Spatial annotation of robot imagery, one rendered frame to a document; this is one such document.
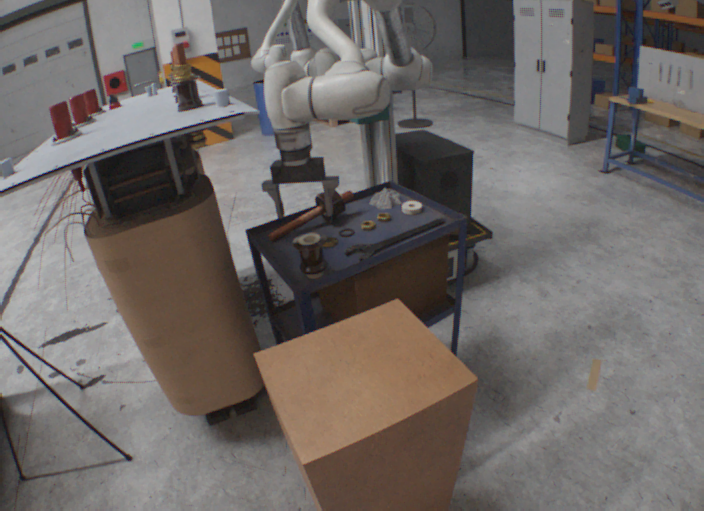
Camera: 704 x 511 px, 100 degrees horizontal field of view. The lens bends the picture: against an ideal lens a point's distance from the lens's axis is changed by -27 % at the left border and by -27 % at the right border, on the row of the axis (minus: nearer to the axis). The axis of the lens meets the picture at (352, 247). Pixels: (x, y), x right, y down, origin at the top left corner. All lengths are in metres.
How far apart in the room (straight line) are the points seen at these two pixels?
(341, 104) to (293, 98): 0.11
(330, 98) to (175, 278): 0.78
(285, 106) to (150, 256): 0.66
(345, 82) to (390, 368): 0.60
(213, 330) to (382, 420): 0.90
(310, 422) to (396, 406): 0.16
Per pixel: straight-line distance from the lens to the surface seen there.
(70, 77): 15.24
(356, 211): 1.49
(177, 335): 1.48
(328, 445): 0.71
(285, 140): 0.96
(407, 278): 1.38
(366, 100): 0.87
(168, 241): 1.29
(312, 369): 0.82
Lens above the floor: 1.52
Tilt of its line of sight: 31 degrees down
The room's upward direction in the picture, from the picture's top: 6 degrees counter-clockwise
